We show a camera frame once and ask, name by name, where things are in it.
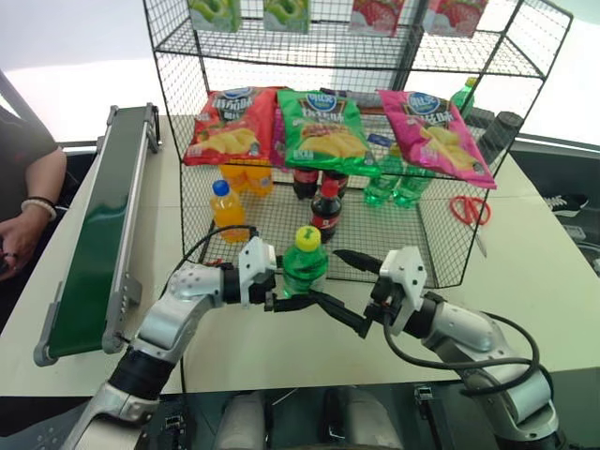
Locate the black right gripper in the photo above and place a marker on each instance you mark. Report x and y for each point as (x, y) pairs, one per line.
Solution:
(386, 307)

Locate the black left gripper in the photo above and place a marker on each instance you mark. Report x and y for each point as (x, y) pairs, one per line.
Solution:
(265, 288)

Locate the green soda bottle yellow cap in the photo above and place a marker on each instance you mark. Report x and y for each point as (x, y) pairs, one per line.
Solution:
(304, 267)

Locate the person's forearm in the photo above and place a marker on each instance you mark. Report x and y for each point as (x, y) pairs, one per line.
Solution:
(44, 175)

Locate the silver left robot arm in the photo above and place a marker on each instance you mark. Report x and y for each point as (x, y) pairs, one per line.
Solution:
(159, 323)

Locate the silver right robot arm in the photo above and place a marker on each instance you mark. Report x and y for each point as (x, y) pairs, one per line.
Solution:
(473, 337)

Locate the green belt conveyor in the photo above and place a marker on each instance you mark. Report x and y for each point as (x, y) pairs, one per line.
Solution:
(100, 234)

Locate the person's hand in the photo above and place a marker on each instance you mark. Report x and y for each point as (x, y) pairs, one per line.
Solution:
(19, 241)

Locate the cola bottle red cap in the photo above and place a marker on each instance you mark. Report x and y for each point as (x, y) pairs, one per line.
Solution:
(325, 211)

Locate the orange soda bottle blue cap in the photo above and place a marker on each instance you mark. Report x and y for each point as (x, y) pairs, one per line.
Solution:
(228, 213)

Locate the blue price label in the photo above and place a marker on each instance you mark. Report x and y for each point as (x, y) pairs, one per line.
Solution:
(379, 139)

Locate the green potato chips bag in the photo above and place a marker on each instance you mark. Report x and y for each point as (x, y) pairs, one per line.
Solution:
(323, 136)

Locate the magenta snack bag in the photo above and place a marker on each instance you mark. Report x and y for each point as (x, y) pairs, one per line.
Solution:
(280, 140)

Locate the pink potato chips bag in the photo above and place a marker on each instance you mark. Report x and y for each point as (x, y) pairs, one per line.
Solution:
(436, 136)

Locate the red potato chips bag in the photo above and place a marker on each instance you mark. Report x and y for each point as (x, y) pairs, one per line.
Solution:
(229, 126)

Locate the black mesh cylinder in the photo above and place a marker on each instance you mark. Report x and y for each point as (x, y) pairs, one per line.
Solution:
(502, 136)

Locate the black white sneaker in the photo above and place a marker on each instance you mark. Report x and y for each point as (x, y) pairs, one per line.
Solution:
(567, 205)

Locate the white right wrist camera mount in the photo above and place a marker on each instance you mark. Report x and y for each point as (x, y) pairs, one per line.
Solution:
(405, 274)

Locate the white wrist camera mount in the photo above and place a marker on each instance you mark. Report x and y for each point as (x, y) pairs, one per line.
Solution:
(255, 262)
(405, 274)

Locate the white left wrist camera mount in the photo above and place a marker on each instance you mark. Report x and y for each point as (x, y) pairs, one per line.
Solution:
(255, 262)

